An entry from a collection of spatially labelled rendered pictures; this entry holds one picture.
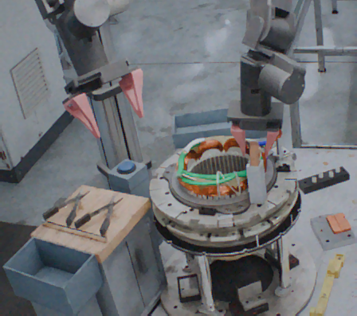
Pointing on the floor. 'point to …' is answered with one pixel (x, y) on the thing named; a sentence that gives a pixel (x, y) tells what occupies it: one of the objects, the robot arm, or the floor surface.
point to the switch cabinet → (26, 77)
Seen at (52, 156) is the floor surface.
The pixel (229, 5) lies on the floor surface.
